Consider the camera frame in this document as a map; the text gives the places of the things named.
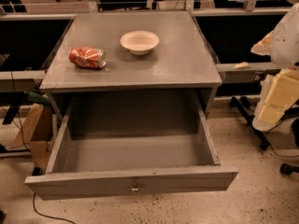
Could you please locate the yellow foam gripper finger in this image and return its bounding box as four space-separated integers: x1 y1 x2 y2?
250 31 274 56
252 69 299 131

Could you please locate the grey top drawer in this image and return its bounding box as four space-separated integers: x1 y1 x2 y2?
25 90 237 200

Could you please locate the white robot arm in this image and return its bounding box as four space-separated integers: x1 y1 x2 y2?
251 3 299 132

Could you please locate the grey drawer cabinet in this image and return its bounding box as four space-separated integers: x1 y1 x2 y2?
40 11 221 109

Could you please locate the small beige scrap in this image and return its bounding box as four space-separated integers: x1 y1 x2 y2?
233 62 249 69

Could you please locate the black stand leg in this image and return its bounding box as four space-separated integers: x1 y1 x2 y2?
230 96 270 150

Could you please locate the white paper bowl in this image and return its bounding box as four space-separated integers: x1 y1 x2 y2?
121 31 160 55

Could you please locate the crushed orange soda can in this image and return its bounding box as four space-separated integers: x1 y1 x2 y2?
68 47 107 69

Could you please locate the green object on box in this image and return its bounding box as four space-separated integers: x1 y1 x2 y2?
24 91 50 106

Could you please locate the brown cardboard box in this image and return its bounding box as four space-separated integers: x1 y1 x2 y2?
10 104 53 170

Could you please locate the black floor cable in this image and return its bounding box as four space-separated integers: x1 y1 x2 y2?
32 192 77 224

